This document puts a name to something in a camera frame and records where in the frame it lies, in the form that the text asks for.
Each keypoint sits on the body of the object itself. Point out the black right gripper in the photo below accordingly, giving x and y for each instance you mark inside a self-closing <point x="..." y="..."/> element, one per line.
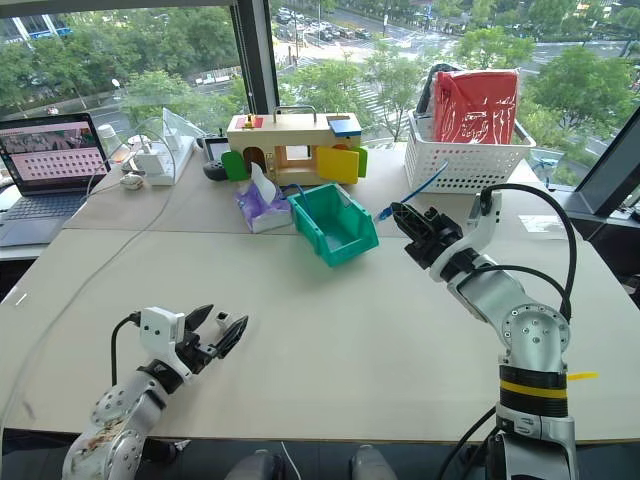
<point x="435" y="240"/>

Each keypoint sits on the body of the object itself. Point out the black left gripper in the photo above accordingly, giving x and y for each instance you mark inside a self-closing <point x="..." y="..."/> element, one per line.
<point x="196" y="352"/>

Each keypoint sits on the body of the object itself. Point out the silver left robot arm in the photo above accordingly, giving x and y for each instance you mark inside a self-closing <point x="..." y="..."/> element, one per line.
<point x="117" y="425"/>

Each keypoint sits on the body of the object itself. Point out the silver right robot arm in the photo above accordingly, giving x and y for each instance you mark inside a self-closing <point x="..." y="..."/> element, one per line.
<point x="535" y="330"/>

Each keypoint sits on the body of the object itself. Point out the green plastic bin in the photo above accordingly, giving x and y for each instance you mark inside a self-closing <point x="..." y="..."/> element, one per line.
<point x="332" y="235"/>

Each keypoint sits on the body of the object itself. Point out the white perforated plastic basket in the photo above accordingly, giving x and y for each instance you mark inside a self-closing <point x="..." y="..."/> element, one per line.
<point x="465" y="165"/>

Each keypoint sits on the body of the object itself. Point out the black item behind red bag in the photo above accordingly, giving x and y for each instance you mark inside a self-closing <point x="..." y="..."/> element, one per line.
<point x="425" y="95"/>

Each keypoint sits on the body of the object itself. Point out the purple tissue box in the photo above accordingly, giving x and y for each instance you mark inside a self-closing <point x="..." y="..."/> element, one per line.
<point x="260" y="207"/>

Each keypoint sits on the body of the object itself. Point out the red plastic bag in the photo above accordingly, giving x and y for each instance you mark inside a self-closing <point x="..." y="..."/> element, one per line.
<point x="475" y="107"/>

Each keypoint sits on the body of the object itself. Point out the wooden latch box toy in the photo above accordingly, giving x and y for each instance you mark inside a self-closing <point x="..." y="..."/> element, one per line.
<point x="295" y="135"/>

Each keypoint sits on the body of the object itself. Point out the small white round object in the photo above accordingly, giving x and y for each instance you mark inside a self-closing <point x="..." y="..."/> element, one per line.
<point x="132" y="181"/>

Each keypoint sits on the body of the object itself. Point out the black handheld controller with screen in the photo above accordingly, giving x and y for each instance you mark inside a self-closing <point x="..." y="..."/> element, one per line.
<point x="216" y="155"/>

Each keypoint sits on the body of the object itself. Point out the white power strip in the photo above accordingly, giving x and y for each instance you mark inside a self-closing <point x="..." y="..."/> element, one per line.
<point x="172" y="160"/>

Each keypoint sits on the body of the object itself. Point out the white power adapter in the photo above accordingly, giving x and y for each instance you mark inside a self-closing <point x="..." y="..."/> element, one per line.
<point x="147" y="161"/>

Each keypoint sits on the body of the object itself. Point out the clear acrylic stand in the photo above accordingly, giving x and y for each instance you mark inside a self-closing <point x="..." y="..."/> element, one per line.
<point x="177" y="125"/>

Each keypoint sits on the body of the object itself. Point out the dark monitor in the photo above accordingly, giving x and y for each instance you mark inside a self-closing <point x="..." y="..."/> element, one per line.
<point x="612" y="165"/>

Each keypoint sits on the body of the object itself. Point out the clear plastic cup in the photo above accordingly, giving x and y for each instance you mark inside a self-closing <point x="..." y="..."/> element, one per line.
<point x="111" y="142"/>

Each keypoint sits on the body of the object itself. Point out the yellow tape tag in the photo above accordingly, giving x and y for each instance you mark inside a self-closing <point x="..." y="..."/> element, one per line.
<point x="582" y="376"/>

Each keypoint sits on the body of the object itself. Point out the open laptop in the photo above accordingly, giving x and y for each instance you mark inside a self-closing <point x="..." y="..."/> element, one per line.
<point x="45" y="165"/>

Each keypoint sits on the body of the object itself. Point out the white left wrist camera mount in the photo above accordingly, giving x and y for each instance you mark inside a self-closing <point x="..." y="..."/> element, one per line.
<point x="156" y="330"/>

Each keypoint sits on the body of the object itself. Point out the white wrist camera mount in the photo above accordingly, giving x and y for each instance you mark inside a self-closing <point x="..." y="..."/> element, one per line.
<point x="156" y="330"/>
<point x="482" y="235"/>

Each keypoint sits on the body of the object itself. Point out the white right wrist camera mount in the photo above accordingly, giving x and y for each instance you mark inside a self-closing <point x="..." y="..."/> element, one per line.
<point x="482" y="235"/>

